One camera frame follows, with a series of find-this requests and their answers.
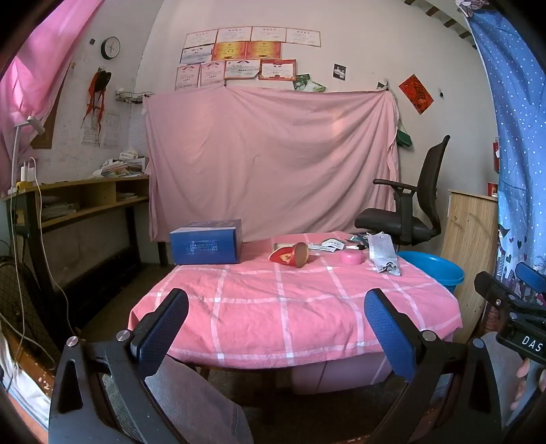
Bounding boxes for group of wall certificates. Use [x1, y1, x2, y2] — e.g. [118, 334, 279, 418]
[174, 26, 321, 91]

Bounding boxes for silver foil wrapper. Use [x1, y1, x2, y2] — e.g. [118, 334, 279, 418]
[367, 232, 402, 276]

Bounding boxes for pink checked tablecloth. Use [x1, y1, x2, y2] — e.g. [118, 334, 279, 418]
[128, 233, 463, 370]

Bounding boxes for pink hanging sheet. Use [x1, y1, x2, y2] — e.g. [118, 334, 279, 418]
[143, 86, 402, 244]

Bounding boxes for black office chair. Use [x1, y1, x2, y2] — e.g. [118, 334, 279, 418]
[354, 135, 451, 247]

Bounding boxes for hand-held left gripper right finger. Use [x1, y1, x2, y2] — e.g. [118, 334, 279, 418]
[363, 288, 506, 444]

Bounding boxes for red paper cup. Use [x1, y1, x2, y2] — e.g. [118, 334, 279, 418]
[269, 242, 310, 269]

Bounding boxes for white cable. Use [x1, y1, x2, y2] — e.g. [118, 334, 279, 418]
[0, 158, 80, 385]

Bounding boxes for brown cardboard sheet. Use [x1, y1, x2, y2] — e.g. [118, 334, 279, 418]
[30, 60, 73, 150]

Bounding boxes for wooden shelf desk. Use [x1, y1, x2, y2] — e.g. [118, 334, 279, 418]
[2, 174, 151, 325]

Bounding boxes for wire wall rack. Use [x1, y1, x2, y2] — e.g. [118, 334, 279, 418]
[114, 89, 155, 104]

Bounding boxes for stack of papers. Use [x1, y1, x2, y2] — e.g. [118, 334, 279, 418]
[93, 151, 150, 178]

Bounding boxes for red tassel ornament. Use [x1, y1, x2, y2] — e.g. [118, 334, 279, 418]
[82, 68, 112, 129]

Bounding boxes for blue cardboard box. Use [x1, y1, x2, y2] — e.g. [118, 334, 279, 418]
[170, 219, 244, 266]

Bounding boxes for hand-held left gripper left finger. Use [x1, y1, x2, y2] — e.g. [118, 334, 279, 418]
[49, 288, 190, 444]

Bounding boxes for wall calendar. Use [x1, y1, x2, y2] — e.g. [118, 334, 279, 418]
[81, 113, 121, 149]

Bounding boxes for green wall photos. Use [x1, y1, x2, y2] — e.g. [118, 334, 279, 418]
[293, 74, 327, 93]

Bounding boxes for blue plastic bin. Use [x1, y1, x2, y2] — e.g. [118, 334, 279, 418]
[397, 251, 465, 295]

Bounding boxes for white green packet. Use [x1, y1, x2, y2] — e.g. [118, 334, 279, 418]
[308, 238, 344, 252]

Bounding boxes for person's left leg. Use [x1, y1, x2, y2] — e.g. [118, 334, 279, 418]
[145, 354, 254, 444]

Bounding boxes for wooden cabinet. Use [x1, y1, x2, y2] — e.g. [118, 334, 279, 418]
[441, 189, 500, 342]

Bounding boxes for blue printed curtain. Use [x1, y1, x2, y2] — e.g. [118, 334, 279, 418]
[463, 0, 546, 306]

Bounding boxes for books in shelf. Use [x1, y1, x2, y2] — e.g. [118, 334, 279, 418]
[40, 192, 138, 220]

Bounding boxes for red diamond wall poster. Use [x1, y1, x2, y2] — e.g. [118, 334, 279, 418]
[399, 74, 434, 115]

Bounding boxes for person's right hand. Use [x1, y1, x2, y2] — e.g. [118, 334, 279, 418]
[509, 359, 534, 411]

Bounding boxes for pink curtain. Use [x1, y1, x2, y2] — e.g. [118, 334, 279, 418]
[0, 0, 105, 193]

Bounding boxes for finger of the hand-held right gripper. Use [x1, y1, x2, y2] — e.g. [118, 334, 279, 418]
[474, 271, 519, 309]
[514, 262, 546, 295]

